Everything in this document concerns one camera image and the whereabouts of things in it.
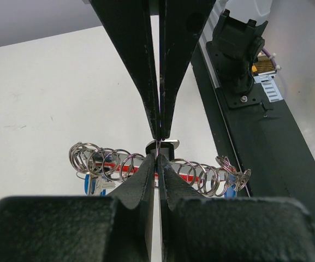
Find black-headed key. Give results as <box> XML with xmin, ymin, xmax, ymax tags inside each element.
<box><xmin>145</xmin><ymin>139</ymin><xmax>180</xmax><ymax>160</ymax></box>

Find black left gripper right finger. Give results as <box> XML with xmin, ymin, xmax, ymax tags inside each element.
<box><xmin>157</xmin><ymin>155</ymin><xmax>315</xmax><ymax>261</ymax></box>

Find right white cable duct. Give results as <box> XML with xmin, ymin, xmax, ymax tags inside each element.
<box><xmin>254</xmin><ymin>74</ymin><xmax>283</xmax><ymax>103</ymax></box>

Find red-handled metal key organizer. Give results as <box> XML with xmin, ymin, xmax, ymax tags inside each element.
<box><xmin>68</xmin><ymin>142</ymin><xmax>252</xmax><ymax>197</ymax></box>

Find aluminium rail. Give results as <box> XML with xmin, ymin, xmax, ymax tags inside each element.
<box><xmin>199</xmin><ymin>0</ymin><xmax>227</xmax><ymax>89</ymax></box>

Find blue key tag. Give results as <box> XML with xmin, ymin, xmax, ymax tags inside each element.
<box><xmin>224</xmin><ymin>181</ymin><xmax>237</xmax><ymax>198</ymax></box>
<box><xmin>84</xmin><ymin>175</ymin><xmax>110</xmax><ymax>196</ymax></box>

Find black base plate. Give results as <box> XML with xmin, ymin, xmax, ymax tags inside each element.
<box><xmin>191</xmin><ymin>48</ymin><xmax>315</xmax><ymax>221</ymax></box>

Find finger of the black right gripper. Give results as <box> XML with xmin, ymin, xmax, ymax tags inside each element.
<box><xmin>91</xmin><ymin>0</ymin><xmax>160</xmax><ymax>139</ymax></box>
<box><xmin>159</xmin><ymin>0</ymin><xmax>215</xmax><ymax>139</ymax></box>

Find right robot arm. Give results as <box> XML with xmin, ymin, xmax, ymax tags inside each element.
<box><xmin>91</xmin><ymin>1</ymin><xmax>268</xmax><ymax>140</ymax></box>

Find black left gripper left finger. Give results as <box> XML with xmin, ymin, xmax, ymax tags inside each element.
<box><xmin>0</xmin><ymin>154</ymin><xmax>155</xmax><ymax>261</ymax></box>

